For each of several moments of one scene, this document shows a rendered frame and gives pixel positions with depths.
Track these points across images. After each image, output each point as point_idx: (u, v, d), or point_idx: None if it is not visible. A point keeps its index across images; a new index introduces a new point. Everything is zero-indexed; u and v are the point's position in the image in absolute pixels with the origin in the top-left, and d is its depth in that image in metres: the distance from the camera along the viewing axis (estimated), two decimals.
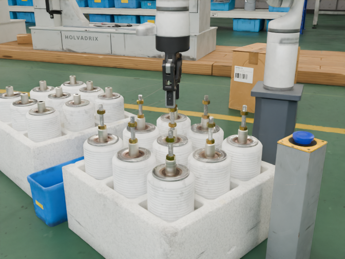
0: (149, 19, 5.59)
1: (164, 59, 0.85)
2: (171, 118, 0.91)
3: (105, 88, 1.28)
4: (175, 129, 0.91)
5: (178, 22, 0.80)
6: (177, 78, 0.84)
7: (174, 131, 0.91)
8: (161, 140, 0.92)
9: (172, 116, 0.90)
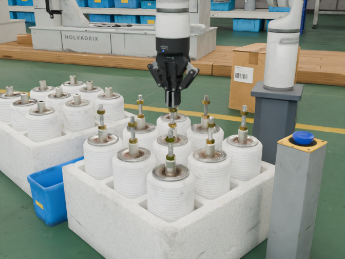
0: (149, 19, 5.59)
1: None
2: (171, 120, 0.91)
3: (105, 88, 1.28)
4: (175, 129, 0.91)
5: (155, 21, 0.84)
6: (162, 79, 0.87)
7: (174, 131, 0.91)
8: (161, 140, 0.92)
9: (174, 115, 0.91)
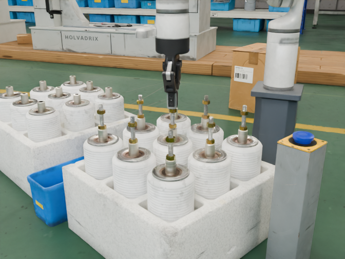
0: (149, 19, 5.59)
1: (163, 62, 0.85)
2: (171, 119, 0.92)
3: (105, 88, 1.28)
4: (175, 129, 0.92)
5: (178, 24, 0.80)
6: (177, 81, 0.86)
7: (173, 131, 0.91)
8: (161, 140, 0.93)
9: (172, 117, 0.91)
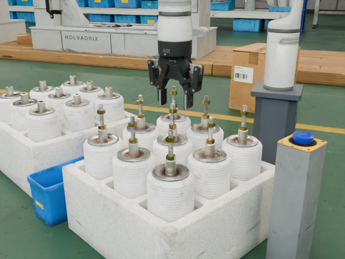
0: (149, 19, 5.59)
1: None
2: (171, 121, 0.91)
3: (105, 88, 1.28)
4: (175, 129, 0.92)
5: (157, 25, 0.83)
6: (158, 78, 0.88)
7: (173, 131, 0.91)
8: (161, 140, 0.93)
9: (174, 116, 0.91)
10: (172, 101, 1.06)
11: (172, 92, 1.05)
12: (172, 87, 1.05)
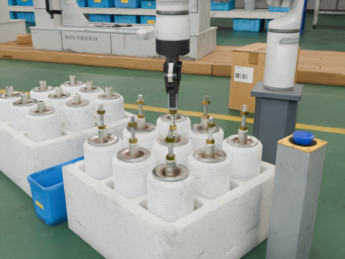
0: (149, 19, 5.59)
1: (164, 63, 0.85)
2: (172, 121, 0.92)
3: (105, 88, 1.28)
4: (175, 129, 0.92)
5: (179, 25, 0.80)
6: (178, 82, 0.86)
7: (174, 131, 0.91)
8: (161, 140, 0.93)
9: (172, 118, 0.91)
10: None
11: None
12: None
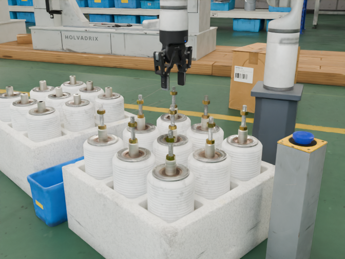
0: (149, 19, 5.59)
1: None
2: (171, 122, 0.91)
3: (105, 88, 1.28)
4: (175, 129, 0.92)
5: (171, 18, 0.96)
6: (170, 66, 1.00)
7: (173, 131, 0.91)
8: (161, 140, 0.93)
9: (174, 117, 0.91)
10: (175, 101, 1.07)
11: (177, 92, 1.06)
12: (175, 87, 1.05)
